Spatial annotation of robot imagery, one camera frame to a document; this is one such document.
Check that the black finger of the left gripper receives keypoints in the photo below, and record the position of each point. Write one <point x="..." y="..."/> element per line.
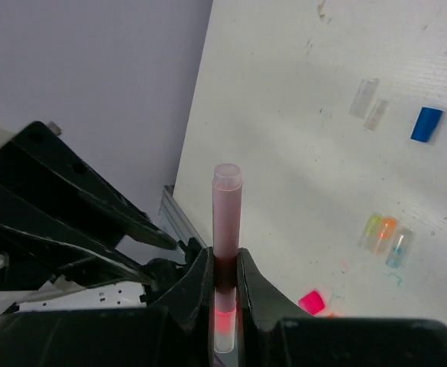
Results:
<point x="91" y="202"/>
<point x="39" y="243"/>

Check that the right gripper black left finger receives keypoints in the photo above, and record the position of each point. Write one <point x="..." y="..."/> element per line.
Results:
<point x="173" y="331"/>

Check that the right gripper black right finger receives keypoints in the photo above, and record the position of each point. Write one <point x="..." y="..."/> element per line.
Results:
<point x="274" y="331"/>

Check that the pink marker cap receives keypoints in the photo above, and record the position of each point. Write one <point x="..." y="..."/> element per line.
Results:
<point x="312" y="302"/>

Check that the clear blue pen cap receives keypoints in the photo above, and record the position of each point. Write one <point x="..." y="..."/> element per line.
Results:
<point x="400" y="245"/>

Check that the yellow pen cap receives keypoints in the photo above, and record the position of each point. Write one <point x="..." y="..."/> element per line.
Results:
<point x="369" y="233"/>

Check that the orange pen cap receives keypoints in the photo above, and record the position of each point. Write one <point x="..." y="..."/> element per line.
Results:
<point x="385" y="231"/>

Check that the blue marker cap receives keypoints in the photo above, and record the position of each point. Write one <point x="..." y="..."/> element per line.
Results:
<point x="426" y="123"/>

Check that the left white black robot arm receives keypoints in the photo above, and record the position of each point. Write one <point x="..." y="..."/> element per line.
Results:
<point x="165" y="267"/>

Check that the aluminium front rail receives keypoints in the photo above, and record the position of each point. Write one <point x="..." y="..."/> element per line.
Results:
<point x="175" y="221"/>

